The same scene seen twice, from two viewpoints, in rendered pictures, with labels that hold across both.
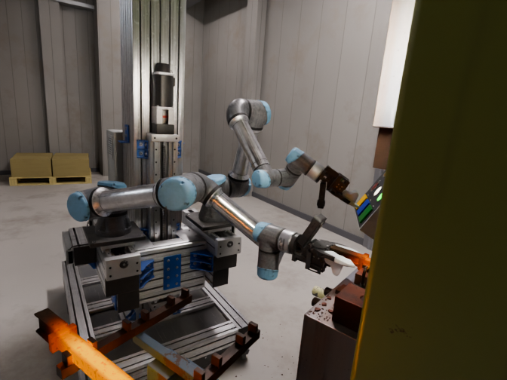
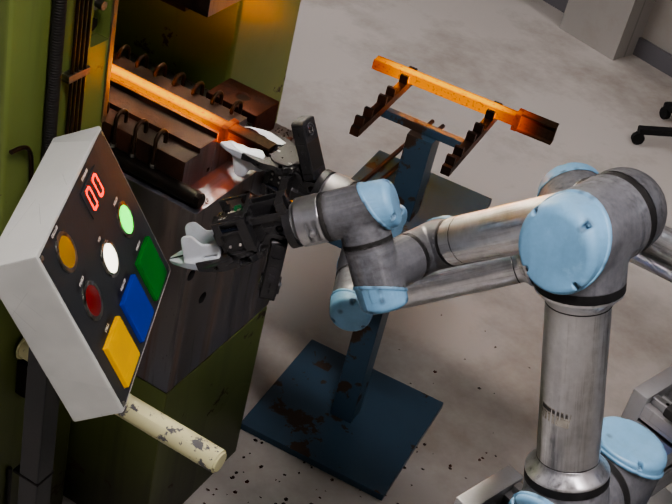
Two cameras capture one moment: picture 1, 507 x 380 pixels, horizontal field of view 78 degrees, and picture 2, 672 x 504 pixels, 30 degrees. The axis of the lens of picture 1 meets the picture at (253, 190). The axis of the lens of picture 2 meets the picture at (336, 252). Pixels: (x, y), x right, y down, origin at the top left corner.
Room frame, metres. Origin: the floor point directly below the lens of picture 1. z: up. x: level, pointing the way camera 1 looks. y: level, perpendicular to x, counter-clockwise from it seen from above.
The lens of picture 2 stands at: (2.79, -0.63, 2.22)
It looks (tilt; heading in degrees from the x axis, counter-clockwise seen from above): 36 degrees down; 164
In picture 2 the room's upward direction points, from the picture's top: 14 degrees clockwise
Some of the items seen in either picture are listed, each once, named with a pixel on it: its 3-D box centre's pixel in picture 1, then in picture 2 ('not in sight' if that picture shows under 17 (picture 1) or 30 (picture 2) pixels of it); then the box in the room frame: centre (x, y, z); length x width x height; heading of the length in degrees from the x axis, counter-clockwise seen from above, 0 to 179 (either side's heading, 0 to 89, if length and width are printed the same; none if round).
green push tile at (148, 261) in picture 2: (366, 214); (148, 269); (1.25, -0.47, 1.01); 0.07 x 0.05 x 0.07; 167
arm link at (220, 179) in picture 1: (215, 188); (615, 470); (1.61, 0.20, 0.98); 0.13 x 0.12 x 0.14; 128
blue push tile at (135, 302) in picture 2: (364, 208); (134, 308); (1.35, -0.50, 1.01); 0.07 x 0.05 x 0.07; 167
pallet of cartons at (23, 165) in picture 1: (53, 167); not in sight; (5.42, 3.54, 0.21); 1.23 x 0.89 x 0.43; 125
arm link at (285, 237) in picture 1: (289, 242); (336, 193); (0.96, -0.13, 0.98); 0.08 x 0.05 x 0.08; 142
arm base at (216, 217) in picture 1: (213, 209); not in sight; (1.61, 0.21, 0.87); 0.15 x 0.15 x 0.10
